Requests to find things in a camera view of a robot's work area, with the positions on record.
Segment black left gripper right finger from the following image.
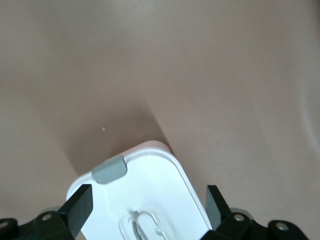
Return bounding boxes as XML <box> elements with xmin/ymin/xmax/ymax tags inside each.
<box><xmin>206</xmin><ymin>184</ymin><xmax>307</xmax><ymax>240</ymax></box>

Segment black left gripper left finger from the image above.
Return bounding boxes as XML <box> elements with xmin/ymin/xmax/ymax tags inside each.
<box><xmin>0</xmin><ymin>184</ymin><xmax>95</xmax><ymax>240</ymax></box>

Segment white box lid grey clips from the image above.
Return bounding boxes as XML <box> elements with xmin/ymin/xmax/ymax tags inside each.
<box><xmin>66</xmin><ymin>141</ymin><xmax>213</xmax><ymax>240</ymax></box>

